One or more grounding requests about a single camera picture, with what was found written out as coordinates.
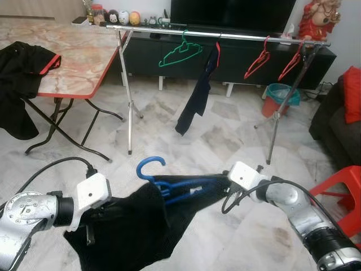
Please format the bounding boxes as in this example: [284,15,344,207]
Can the black flat television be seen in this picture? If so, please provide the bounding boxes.
[170,0,297,33]

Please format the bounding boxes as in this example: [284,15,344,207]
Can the orange bin teal bag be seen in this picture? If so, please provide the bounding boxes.
[261,83,301,118]

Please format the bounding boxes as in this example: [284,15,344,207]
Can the silver metal clothes rack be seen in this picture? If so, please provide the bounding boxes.
[105,24,332,165]

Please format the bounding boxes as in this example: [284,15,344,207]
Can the black TV console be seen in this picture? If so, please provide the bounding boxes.
[118,28,337,91]

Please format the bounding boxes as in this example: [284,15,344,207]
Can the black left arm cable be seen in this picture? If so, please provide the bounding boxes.
[16,156,98,193]

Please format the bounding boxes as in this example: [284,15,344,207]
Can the plain black shirt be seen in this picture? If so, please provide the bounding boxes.
[63,174,232,271]

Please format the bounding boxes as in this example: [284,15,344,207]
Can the red cushion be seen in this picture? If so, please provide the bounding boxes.
[342,66,361,125]

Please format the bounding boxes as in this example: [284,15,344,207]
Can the white tissue box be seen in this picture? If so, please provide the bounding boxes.
[281,31,295,45]

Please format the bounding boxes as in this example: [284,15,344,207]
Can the dark brown sofa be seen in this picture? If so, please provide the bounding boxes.
[309,68,361,170]

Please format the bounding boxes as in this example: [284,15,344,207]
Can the red figurine statue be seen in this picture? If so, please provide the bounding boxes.
[298,0,342,41]

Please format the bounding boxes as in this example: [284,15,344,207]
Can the red plastic stool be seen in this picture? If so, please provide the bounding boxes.
[309,165,361,249]

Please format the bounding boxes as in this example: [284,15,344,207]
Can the blue plastic hanger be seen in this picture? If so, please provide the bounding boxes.
[137,156,229,205]

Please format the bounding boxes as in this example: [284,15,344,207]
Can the orange marble folding table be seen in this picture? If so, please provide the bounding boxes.
[0,19,126,163]

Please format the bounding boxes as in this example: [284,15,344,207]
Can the red lid jar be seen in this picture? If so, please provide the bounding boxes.
[91,4,105,24]

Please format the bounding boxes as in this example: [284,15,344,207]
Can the red plastic hanger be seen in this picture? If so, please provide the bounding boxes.
[278,40,305,82]
[244,37,271,80]

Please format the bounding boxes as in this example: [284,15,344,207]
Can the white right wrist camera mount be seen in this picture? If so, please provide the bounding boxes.
[228,161,266,191]

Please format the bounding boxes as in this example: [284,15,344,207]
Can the navy shirt orange collar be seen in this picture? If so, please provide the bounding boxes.
[175,42,222,136]

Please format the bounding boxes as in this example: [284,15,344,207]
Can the light wooden cabinet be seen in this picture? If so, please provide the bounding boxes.
[0,0,91,23]

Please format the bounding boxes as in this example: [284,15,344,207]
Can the green plastic hanger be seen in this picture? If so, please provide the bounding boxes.
[158,31,204,68]

